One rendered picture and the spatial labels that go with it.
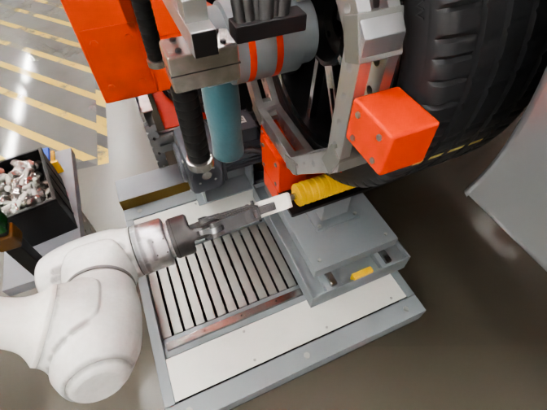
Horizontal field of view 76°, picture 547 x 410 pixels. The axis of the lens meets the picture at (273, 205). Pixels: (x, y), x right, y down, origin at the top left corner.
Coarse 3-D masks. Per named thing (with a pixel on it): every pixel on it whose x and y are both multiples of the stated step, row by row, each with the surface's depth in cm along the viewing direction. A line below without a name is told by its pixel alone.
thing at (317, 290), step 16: (256, 192) 131; (272, 224) 123; (288, 240) 120; (288, 256) 116; (368, 256) 116; (384, 256) 112; (400, 256) 116; (304, 272) 112; (336, 272) 112; (352, 272) 112; (368, 272) 109; (384, 272) 114; (304, 288) 109; (320, 288) 109; (336, 288) 107; (352, 288) 113
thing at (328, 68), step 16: (320, 0) 71; (400, 0) 45; (320, 16) 73; (336, 16) 71; (320, 32) 75; (336, 32) 72; (320, 48) 74; (336, 48) 73; (304, 64) 92; (320, 64) 74; (336, 64) 68; (288, 80) 90; (304, 80) 91; (320, 80) 78; (336, 80) 70; (288, 96) 90; (304, 96) 90; (320, 96) 91; (304, 112) 88; (320, 112) 88; (304, 128) 86; (320, 128) 84; (320, 144) 81
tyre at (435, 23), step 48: (432, 0) 40; (480, 0) 40; (528, 0) 42; (432, 48) 42; (480, 48) 43; (528, 48) 46; (432, 96) 46; (480, 96) 50; (528, 96) 53; (432, 144) 53; (480, 144) 63
